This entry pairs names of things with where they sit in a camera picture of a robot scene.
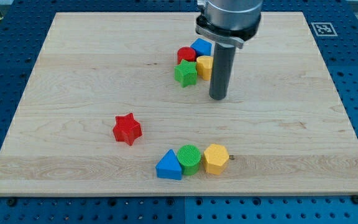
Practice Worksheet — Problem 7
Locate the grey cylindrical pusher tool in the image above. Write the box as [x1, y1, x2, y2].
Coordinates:
[209, 42, 236, 100]

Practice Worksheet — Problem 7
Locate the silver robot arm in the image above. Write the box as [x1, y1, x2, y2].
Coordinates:
[195, 0, 263, 100]

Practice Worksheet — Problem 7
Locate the green star block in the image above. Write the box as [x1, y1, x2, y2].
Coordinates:
[174, 59, 198, 88]

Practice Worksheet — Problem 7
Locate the yellow hexagon block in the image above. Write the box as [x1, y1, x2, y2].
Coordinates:
[203, 144, 229, 175]

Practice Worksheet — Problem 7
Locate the red star block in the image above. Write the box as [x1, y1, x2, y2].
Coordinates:
[112, 113, 142, 146]

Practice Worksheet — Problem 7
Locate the yellow heart block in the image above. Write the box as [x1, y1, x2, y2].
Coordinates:
[196, 55, 213, 81]

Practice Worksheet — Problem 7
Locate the blue cube block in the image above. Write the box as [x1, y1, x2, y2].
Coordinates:
[190, 38, 212, 57]

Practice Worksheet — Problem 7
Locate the red cylinder block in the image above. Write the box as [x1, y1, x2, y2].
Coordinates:
[177, 47, 196, 64]

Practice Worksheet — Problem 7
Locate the wooden board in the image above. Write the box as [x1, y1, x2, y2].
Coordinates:
[0, 12, 358, 197]

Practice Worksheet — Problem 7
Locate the green cylinder block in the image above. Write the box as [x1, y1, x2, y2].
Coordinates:
[177, 144, 201, 175]

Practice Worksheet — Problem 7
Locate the blue triangle block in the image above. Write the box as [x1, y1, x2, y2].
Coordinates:
[155, 149, 182, 180]

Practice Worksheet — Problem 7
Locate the white fiducial marker tag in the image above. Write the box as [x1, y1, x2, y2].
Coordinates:
[311, 22, 337, 37]

